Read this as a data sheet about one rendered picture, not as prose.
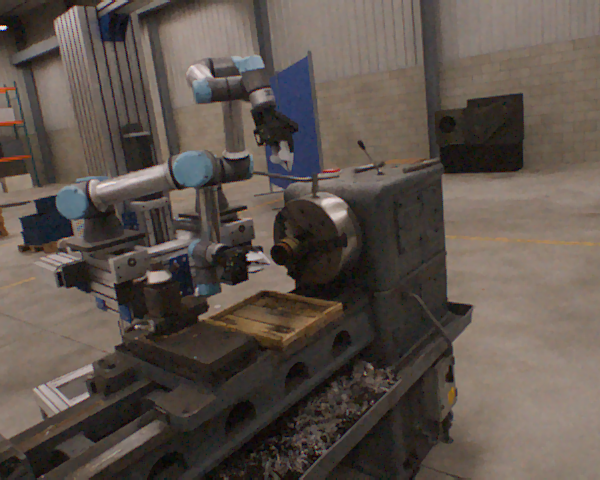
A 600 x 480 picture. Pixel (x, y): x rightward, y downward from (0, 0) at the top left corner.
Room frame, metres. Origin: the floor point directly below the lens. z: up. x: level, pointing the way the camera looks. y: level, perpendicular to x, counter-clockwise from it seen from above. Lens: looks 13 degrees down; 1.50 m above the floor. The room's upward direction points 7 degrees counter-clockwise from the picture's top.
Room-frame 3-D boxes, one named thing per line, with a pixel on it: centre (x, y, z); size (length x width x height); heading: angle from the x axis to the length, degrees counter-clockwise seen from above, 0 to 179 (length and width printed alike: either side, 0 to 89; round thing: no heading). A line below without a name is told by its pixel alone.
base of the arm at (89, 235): (1.78, 0.74, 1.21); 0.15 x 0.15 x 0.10
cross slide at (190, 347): (1.24, 0.36, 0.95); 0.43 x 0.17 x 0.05; 49
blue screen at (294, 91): (8.52, 0.05, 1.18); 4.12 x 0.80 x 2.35; 13
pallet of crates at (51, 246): (7.79, 3.86, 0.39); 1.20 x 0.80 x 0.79; 149
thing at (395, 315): (2.00, -0.30, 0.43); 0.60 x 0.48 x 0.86; 139
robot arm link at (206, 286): (1.65, 0.35, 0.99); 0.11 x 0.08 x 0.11; 178
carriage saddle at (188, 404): (1.19, 0.38, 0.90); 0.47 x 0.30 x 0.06; 49
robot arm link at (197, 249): (1.64, 0.34, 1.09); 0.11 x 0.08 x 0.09; 47
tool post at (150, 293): (1.28, 0.40, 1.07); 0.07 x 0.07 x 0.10; 49
